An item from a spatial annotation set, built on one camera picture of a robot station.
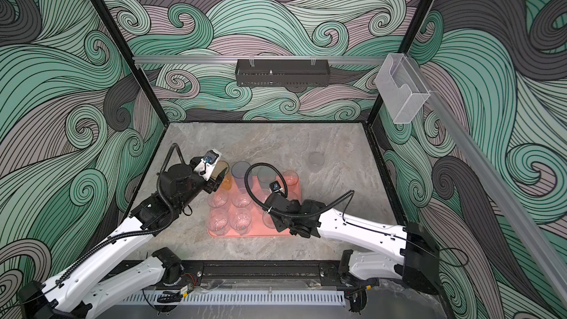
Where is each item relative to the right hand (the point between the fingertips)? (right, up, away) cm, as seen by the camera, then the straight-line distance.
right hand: (277, 215), depth 76 cm
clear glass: (-24, +3, +10) cm, 26 cm away
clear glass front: (-14, +4, +10) cm, 18 cm away
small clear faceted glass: (-24, -6, +7) cm, 25 cm away
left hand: (-21, +20, -3) cm, 29 cm away
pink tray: (-7, -8, +7) cm, 13 cm away
